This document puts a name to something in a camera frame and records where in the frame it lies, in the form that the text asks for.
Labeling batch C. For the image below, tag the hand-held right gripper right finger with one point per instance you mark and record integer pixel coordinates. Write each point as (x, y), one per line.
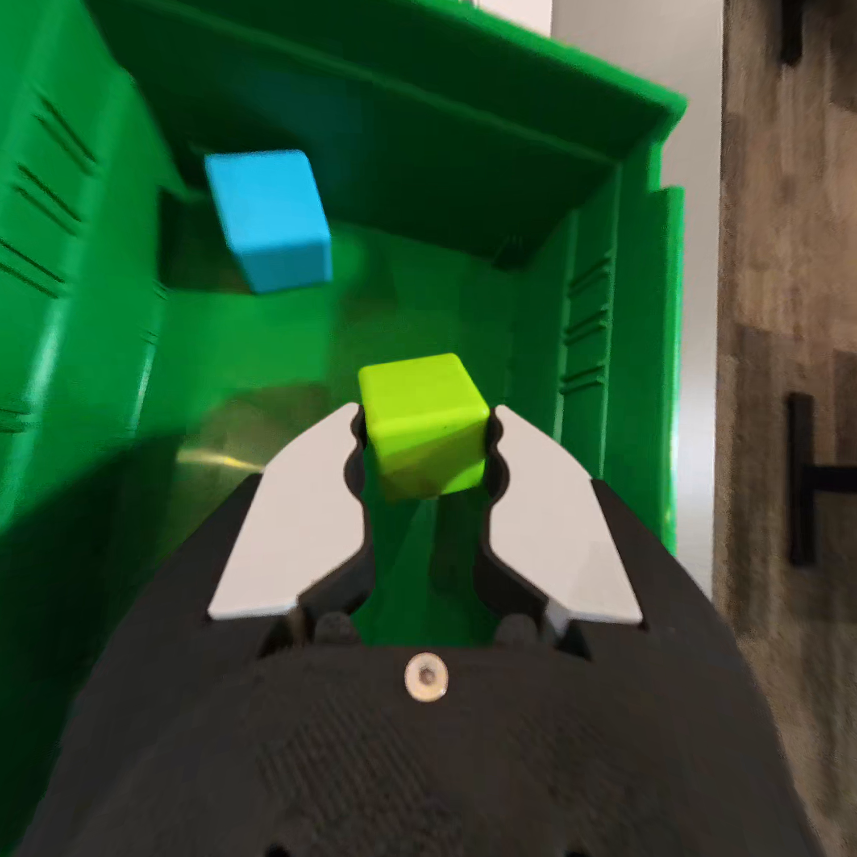
(556, 535)

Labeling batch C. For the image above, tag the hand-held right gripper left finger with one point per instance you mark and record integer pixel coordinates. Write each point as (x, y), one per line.
(294, 529)

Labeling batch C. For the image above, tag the lime green cube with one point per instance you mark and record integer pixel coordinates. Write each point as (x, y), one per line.
(422, 415)

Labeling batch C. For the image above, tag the green plastic bin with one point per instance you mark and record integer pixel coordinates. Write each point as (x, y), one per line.
(100, 335)

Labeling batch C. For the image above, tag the blue cube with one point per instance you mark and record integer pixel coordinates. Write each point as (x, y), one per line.
(268, 214)

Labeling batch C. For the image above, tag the black metal bar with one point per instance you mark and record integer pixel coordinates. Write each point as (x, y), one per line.
(800, 468)
(791, 30)

